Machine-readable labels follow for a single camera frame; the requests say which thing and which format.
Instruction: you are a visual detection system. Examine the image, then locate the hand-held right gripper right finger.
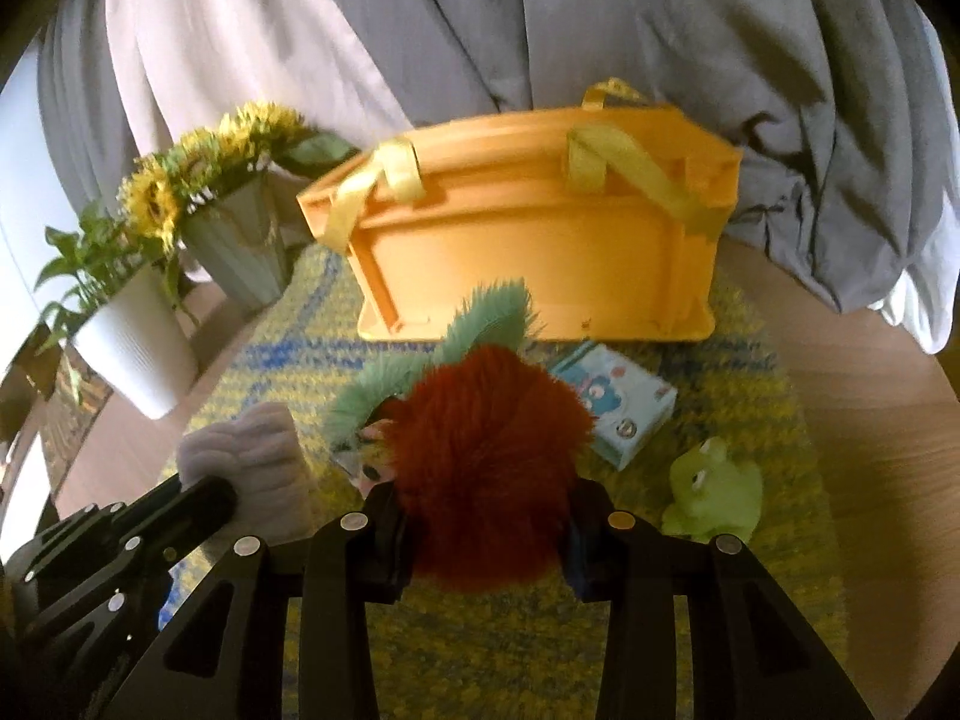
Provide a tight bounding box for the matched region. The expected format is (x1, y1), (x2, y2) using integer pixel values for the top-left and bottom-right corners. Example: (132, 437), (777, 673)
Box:
(565, 481), (875, 720)

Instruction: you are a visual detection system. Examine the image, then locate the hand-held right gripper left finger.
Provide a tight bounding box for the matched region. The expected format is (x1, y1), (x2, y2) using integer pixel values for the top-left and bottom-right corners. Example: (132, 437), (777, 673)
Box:
(105, 486), (415, 720)

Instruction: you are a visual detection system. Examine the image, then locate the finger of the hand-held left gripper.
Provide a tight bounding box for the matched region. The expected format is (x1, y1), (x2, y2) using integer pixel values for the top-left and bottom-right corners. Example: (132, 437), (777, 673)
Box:
(0, 475), (242, 602)
(15, 540), (226, 665)

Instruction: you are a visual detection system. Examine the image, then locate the lavender plush toy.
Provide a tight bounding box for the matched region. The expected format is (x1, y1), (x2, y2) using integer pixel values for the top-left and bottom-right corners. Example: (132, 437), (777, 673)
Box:
(176, 403), (314, 545)

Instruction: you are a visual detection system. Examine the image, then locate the red furry plush toy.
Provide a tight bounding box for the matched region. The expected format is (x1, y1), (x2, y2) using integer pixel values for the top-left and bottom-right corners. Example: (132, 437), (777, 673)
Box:
(326, 277), (601, 593)

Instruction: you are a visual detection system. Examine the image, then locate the orange plastic crate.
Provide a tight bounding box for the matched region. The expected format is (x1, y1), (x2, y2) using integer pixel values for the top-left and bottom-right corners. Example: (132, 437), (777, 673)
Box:
(296, 79), (743, 347)

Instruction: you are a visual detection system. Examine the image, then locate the yellow and blue knitted mat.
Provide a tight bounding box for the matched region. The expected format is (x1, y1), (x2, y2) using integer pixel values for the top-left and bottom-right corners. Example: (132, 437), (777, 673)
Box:
(161, 240), (848, 720)

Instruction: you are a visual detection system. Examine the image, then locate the green frog toy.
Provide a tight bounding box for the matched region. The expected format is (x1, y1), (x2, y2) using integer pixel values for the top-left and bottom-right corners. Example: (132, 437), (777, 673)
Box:
(661, 436), (764, 545)

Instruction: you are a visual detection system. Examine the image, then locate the small light blue box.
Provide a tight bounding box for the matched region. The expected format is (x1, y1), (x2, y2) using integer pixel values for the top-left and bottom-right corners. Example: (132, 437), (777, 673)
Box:
(551, 341), (678, 472)

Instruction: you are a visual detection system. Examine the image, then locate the white ribbed plant pot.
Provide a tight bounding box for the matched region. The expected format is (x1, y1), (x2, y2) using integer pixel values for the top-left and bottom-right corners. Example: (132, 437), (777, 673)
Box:
(71, 262), (200, 421)

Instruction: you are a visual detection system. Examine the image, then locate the grey-green ribbed vase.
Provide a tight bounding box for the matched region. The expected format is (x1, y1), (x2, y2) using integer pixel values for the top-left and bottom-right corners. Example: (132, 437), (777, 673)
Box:
(180, 172), (299, 312)

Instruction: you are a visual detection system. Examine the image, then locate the green leafy plant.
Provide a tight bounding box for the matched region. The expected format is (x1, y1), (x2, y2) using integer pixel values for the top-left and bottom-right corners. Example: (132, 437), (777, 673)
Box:
(34, 199), (200, 361)

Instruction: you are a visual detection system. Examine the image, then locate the sunflower bouquet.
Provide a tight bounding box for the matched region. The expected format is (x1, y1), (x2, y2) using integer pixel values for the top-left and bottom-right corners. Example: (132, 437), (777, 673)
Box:
(118, 101), (361, 256)

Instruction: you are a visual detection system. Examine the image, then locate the white curtain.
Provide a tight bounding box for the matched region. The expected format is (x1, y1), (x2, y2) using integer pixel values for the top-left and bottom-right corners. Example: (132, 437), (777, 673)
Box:
(105, 0), (421, 143)

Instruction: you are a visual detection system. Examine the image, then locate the grey curtain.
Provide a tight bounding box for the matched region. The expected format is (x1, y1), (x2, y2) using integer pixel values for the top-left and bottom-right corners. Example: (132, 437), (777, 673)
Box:
(37, 0), (960, 316)

